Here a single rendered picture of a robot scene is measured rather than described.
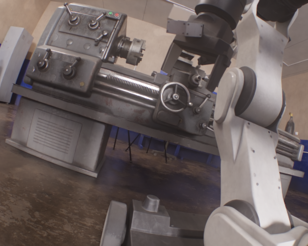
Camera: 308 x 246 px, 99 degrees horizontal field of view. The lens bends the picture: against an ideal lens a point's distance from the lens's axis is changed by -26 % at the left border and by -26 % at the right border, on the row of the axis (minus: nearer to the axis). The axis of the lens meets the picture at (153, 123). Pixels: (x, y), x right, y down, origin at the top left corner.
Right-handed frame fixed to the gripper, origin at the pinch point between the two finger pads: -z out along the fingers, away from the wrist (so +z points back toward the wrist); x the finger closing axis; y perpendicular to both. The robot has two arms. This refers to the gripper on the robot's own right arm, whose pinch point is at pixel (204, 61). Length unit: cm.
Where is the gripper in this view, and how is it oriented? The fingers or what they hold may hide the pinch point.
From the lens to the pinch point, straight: 111.7
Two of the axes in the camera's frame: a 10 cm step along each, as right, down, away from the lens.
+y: 2.3, 9.7, 0.4
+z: 1.7, 0.0, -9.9
